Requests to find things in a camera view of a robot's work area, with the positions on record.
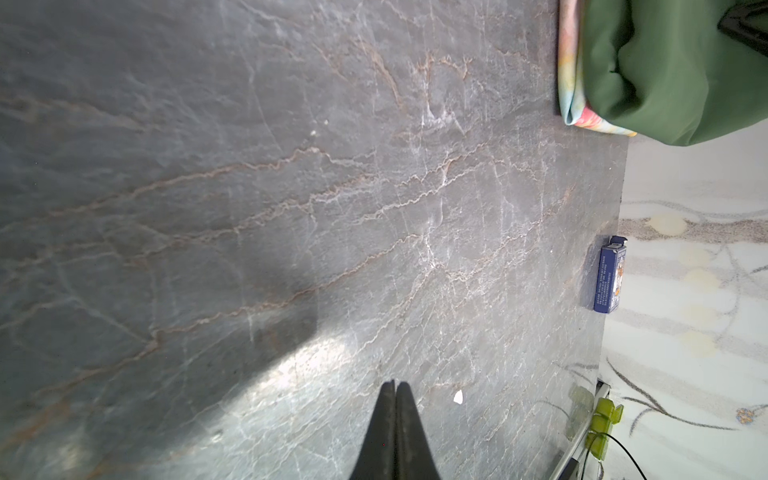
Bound dark green skirt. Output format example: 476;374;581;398
580;1;767;146

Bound pastel floral skirt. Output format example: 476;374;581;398
557;0;637;137

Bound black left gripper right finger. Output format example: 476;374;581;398
395;382;440;480

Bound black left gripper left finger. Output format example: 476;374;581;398
350;380;396;480

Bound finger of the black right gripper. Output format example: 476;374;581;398
718;1;767;56

